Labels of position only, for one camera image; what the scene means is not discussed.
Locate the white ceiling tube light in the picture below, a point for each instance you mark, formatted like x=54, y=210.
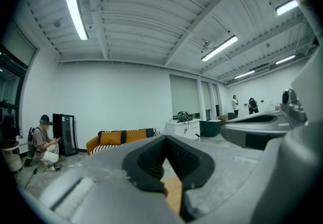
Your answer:
x=286, y=8
x=75, y=11
x=285, y=59
x=219, y=48
x=244, y=74

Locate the wooden coffee table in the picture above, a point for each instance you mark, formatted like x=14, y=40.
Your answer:
x=172, y=192

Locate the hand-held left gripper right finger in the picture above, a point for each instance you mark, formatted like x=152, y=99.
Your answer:
x=227, y=180

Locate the wide white roller blind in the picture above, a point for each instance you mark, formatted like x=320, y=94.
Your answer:
x=184, y=94

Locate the white round side table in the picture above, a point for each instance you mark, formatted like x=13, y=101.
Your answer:
x=11, y=157

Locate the orange sofa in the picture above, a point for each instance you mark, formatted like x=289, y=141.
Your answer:
x=92, y=146

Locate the narrow white roller blind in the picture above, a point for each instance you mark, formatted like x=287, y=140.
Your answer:
x=205, y=94
x=215, y=93

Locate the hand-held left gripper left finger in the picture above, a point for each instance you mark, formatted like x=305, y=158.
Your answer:
x=106, y=192

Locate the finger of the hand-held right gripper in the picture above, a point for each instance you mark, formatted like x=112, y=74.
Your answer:
x=234, y=132

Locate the cardboard box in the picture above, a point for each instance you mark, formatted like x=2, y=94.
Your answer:
x=221, y=118

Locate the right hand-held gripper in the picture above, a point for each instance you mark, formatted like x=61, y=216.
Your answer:
x=314, y=91

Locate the black framed glass door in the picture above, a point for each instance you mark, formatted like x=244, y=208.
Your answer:
x=11, y=86

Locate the orange cushion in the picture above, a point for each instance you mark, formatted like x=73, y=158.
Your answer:
x=111, y=138
x=136, y=136

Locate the white cabinet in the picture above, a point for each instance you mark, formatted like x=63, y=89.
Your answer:
x=181, y=129

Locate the black white striped blanket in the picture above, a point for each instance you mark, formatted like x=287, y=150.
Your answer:
x=97, y=149

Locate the black glass-door fridge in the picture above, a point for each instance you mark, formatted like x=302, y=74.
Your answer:
x=64, y=134

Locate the dark green round tub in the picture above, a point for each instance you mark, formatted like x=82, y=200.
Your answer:
x=210, y=128

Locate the grey gripper fisheye camera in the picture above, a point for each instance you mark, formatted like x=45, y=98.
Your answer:
x=292, y=109

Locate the black chair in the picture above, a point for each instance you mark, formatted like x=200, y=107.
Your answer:
x=232, y=116

